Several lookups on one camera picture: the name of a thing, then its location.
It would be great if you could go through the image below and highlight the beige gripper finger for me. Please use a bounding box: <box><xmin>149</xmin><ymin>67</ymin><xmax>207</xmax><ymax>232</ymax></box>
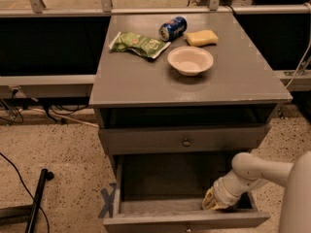
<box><xmin>201</xmin><ymin>187</ymin><xmax>226</xmax><ymax>210</ymax></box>

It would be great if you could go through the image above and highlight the blue soda can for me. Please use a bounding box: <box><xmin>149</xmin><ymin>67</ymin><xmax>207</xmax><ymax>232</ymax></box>
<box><xmin>158</xmin><ymin>17</ymin><xmax>188</xmax><ymax>42</ymax></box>

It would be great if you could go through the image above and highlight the white hanging cable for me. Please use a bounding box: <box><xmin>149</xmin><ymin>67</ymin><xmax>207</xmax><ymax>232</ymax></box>
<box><xmin>285</xmin><ymin>2</ymin><xmax>311</xmax><ymax>89</ymax></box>

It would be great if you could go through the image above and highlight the grey top drawer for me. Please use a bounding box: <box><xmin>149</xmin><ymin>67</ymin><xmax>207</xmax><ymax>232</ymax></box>
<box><xmin>99</xmin><ymin>124</ymin><xmax>271</xmax><ymax>155</ymax></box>

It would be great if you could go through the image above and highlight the black floor cable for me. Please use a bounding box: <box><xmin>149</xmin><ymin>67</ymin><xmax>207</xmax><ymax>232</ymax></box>
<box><xmin>0</xmin><ymin>150</ymin><xmax>51</xmax><ymax>233</ymax></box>

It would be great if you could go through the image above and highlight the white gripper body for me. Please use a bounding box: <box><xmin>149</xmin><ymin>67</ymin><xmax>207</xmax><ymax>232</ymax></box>
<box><xmin>212</xmin><ymin>172</ymin><xmax>259</xmax><ymax>208</ymax></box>

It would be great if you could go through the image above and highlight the white bowl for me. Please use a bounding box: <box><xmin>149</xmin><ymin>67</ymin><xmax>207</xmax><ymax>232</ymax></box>
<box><xmin>168</xmin><ymin>47</ymin><xmax>214</xmax><ymax>77</ymax></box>

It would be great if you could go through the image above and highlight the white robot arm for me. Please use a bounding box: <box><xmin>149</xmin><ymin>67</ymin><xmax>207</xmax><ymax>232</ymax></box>
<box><xmin>202</xmin><ymin>151</ymin><xmax>311</xmax><ymax>233</ymax></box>

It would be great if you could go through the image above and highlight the blue tape cross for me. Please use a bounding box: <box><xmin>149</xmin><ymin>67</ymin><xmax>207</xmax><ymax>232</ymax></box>
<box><xmin>98</xmin><ymin>183</ymin><xmax>117</xmax><ymax>218</ymax></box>

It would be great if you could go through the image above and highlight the yellow sponge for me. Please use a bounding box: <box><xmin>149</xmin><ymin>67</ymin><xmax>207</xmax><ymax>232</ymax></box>
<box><xmin>185</xmin><ymin>30</ymin><xmax>219</xmax><ymax>47</ymax></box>

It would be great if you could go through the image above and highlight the grey drawer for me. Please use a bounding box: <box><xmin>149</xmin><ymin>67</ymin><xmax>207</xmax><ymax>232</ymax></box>
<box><xmin>99</xmin><ymin>124</ymin><xmax>271</xmax><ymax>155</ymax></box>
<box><xmin>103</xmin><ymin>151</ymin><xmax>270</xmax><ymax>233</ymax></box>

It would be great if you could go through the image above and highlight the black metal stand base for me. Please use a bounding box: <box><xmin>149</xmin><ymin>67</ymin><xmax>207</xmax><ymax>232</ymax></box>
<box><xmin>0</xmin><ymin>169</ymin><xmax>54</xmax><ymax>233</ymax></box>

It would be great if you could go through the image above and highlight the metal railing frame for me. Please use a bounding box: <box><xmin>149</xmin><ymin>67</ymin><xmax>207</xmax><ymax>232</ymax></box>
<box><xmin>1</xmin><ymin>0</ymin><xmax>310</xmax><ymax>99</ymax></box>

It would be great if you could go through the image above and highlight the green chip bag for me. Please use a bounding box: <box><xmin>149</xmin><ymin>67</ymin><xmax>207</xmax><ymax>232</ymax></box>
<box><xmin>109</xmin><ymin>32</ymin><xmax>171</xmax><ymax>59</ymax></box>

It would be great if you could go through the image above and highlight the grey drawer cabinet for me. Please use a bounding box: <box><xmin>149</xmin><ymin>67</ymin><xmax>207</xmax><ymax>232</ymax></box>
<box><xmin>88</xmin><ymin>13</ymin><xmax>294</xmax><ymax>180</ymax></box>

